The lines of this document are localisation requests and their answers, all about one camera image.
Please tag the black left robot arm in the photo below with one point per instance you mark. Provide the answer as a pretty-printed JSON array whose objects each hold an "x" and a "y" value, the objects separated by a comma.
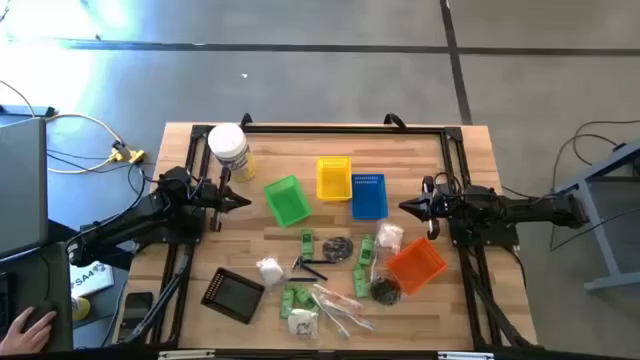
[{"x": 125, "y": 222}]

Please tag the green plastic basket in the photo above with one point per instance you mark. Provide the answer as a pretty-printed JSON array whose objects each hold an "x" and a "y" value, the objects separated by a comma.
[{"x": 287, "y": 202}]

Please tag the white printed booklet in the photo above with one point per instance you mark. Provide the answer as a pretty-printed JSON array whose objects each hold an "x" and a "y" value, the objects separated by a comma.
[{"x": 92, "y": 280}]

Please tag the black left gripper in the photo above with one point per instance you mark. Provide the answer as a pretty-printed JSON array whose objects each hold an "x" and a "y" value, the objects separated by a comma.
[{"x": 218, "y": 220}]

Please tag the yellow plastic basket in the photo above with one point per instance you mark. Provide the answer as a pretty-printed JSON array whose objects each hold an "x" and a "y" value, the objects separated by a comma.
[{"x": 334, "y": 180}]

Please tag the silver metal bracket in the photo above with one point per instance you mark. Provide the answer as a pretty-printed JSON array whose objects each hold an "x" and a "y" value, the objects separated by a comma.
[
  {"x": 465, "y": 355},
  {"x": 187, "y": 354}
]

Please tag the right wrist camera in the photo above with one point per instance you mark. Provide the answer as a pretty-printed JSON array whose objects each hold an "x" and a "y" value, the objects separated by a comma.
[{"x": 444, "y": 197}]

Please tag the black desk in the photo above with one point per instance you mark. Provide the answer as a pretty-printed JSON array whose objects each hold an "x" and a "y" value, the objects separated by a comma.
[{"x": 62, "y": 300}]

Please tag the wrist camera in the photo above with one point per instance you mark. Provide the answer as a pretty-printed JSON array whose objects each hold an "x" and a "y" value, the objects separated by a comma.
[
  {"x": 210, "y": 192},
  {"x": 444, "y": 197}
]

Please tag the black plastic basket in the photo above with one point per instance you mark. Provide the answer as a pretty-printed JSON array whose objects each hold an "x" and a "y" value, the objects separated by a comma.
[{"x": 232, "y": 296}]

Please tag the person's hand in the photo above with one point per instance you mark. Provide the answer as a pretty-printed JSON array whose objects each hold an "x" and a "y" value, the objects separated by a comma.
[{"x": 25, "y": 335}]

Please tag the clear bag white cotton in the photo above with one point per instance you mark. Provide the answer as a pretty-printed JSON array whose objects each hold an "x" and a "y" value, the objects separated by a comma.
[
  {"x": 390, "y": 236},
  {"x": 270, "y": 272}
]

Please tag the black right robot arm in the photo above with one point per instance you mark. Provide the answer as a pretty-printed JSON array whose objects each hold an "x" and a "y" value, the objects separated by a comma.
[{"x": 530, "y": 207}]

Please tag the orange plastic basket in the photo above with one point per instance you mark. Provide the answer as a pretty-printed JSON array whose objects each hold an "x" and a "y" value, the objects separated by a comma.
[{"x": 416, "y": 266}]

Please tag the blue plastic basket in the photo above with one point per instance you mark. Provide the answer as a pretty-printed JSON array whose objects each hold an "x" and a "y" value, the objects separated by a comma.
[{"x": 369, "y": 197}]

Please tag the grey metal table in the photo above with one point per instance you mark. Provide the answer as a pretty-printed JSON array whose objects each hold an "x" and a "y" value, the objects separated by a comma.
[{"x": 600, "y": 227}]

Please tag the computer monitor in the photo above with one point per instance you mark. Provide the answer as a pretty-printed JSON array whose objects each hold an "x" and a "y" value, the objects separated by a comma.
[{"x": 22, "y": 185}]

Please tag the small yellow white container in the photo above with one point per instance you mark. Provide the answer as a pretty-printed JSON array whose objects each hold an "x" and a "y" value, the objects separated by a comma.
[{"x": 81, "y": 309}]

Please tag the small green toiletry bottle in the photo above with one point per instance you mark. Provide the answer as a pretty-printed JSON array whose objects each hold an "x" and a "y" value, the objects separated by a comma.
[
  {"x": 307, "y": 243},
  {"x": 360, "y": 284},
  {"x": 305, "y": 298},
  {"x": 366, "y": 251},
  {"x": 287, "y": 304}
]

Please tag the black computer mouse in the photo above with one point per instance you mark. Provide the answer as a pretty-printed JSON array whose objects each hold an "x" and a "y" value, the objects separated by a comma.
[{"x": 42, "y": 306}]

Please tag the black table clamp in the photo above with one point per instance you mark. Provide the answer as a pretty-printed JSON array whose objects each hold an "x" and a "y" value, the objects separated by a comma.
[
  {"x": 245, "y": 120},
  {"x": 395, "y": 120}
]

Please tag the yellow Lysol wipes canister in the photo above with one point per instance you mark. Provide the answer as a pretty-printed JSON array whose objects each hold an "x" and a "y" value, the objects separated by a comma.
[{"x": 227, "y": 142}]

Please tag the white cotton bag black print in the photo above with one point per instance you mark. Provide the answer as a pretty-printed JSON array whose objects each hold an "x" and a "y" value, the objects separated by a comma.
[{"x": 302, "y": 324}]

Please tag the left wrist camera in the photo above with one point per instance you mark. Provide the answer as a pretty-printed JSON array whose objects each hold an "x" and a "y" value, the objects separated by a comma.
[{"x": 210, "y": 192}]

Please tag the dark floor bar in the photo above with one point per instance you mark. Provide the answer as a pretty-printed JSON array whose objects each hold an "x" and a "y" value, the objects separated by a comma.
[{"x": 30, "y": 111}]

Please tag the bagged toothbrush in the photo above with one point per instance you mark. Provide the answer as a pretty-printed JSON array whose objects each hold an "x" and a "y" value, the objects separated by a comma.
[
  {"x": 336, "y": 322},
  {"x": 357, "y": 321},
  {"x": 374, "y": 267},
  {"x": 340, "y": 298}
]

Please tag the black aluminium table frame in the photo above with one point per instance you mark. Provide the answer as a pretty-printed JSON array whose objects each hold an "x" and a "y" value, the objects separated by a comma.
[{"x": 350, "y": 129}]

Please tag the black keyboard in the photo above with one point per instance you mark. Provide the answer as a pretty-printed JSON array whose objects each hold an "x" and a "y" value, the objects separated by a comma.
[{"x": 5, "y": 300}]

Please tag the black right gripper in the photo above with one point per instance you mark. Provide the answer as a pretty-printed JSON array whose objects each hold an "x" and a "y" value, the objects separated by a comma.
[{"x": 452, "y": 212}]

